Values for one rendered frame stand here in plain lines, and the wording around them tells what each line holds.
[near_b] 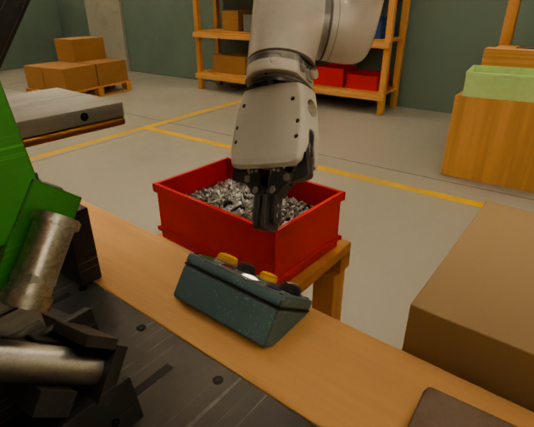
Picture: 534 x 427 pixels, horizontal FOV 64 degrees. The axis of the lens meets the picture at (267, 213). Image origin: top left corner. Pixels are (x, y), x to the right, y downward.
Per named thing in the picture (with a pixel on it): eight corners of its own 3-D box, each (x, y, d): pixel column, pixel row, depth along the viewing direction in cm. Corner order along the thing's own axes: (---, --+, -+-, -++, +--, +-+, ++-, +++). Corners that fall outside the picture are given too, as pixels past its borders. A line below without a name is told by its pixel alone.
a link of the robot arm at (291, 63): (328, 75, 54) (326, 98, 54) (269, 86, 59) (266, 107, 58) (298, 42, 47) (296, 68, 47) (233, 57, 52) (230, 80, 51)
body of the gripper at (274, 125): (329, 89, 53) (322, 177, 52) (260, 100, 59) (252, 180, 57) (303, 61, 47) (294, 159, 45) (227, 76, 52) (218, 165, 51)
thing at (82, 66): (94, 85, 696) (86, 36, 662) (131, 89, 663) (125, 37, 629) (28, 98, 600) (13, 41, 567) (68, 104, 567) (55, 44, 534)
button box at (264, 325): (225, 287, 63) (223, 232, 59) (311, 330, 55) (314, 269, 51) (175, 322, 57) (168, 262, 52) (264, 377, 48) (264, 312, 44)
